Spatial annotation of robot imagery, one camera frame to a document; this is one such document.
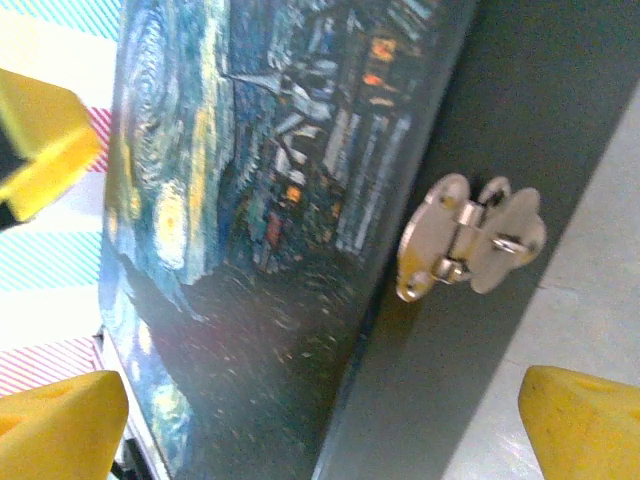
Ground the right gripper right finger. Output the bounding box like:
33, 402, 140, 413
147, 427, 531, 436
517, 364, 640, 480

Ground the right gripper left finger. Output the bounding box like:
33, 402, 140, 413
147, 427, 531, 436
0, 369, 130, 480

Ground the starry night painted box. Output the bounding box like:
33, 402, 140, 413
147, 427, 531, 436
97, 0, 639, 480

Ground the silver box latch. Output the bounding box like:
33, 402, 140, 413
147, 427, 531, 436
395, 172, 548, 304

